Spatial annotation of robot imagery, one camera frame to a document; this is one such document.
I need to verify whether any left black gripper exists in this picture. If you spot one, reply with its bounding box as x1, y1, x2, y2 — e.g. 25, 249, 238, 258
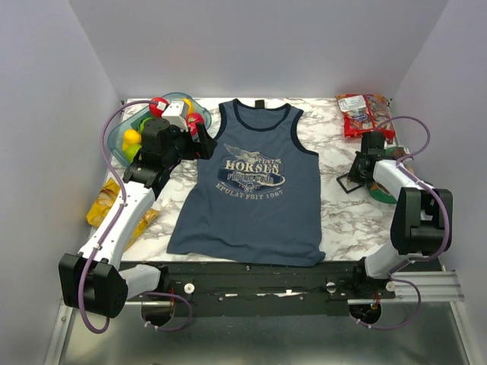
163, 122, 217, 167

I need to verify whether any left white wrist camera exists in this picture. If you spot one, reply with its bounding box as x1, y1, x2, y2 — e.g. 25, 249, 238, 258
162, 100, 188, 131

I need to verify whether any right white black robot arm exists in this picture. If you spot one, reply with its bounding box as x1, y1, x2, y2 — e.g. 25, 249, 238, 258
348, 131, 454, 298

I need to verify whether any green fruit middle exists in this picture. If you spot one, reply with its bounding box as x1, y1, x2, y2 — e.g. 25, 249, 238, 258
138, 117, 153, 134

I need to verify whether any yellow Lays chips bag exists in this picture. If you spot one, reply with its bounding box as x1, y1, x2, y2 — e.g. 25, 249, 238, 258
86, 178, 159, 251

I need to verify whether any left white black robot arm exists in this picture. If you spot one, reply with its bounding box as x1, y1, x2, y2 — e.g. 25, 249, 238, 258
59, 119, 217, 319

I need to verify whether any green pear front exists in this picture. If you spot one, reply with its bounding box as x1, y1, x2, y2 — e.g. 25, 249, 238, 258
125, 144, 142, 163

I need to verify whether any aluminium rail frame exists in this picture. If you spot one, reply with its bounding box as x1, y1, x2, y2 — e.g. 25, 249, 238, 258
46, 271, 482, 364

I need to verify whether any yellow lemon left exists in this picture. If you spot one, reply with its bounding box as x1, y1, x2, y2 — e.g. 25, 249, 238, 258
123, 129, 142, 149

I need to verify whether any red apple right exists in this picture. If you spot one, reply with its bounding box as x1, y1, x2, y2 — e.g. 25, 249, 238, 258
186, 113, 205, 135

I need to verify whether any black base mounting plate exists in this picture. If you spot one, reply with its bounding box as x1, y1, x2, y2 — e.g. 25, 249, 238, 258
128, 262, 398, 317

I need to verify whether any red candy bag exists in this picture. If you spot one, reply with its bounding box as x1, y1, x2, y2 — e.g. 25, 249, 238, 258
335, 94, 391, 138

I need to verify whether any red apple top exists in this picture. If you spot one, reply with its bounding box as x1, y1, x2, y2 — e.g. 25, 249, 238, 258
149, 97, 169, 118

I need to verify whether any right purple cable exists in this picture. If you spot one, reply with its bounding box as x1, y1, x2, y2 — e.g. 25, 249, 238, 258
353, 116, 452, 330

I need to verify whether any blue printed tank top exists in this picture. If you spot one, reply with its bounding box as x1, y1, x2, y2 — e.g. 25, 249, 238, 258
167, 100, 325, 267

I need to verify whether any orange fruit top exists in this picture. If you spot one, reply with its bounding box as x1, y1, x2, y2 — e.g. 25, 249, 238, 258
183, 98, 194, 116

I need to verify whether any teal plastic fruit container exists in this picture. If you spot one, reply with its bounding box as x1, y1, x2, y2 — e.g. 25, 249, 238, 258
107, 92, 212, 167

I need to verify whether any red apple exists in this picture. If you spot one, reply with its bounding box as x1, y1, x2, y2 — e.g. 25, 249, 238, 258
149, 97, 169, 118
186, 113, 205, 135

